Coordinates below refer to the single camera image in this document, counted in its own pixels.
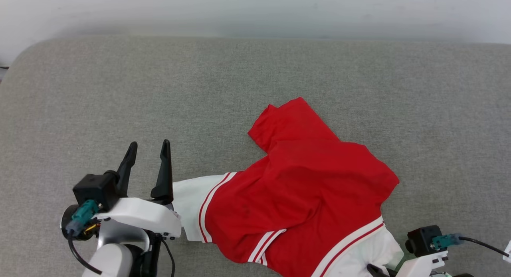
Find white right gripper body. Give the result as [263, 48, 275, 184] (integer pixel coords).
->
[394, 251, 450, 277]

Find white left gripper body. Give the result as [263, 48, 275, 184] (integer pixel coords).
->
[95, 197, 182, 240]

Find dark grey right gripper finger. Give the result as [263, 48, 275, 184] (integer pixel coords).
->
[366, 264, 398, 277]

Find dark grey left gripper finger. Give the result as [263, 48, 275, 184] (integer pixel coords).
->
[115, 141, 138, 198]
[150, 139, 174, 204]

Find red and white shirt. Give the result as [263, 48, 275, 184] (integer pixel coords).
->
[172, 97, 404, 277]

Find black cable with teal plug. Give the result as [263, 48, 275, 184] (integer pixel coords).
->
[65, 200, 105, 276]
[431, 233, 510, 257]

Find thin black cable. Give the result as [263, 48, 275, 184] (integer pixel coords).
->
[161, 238, 176, 277]

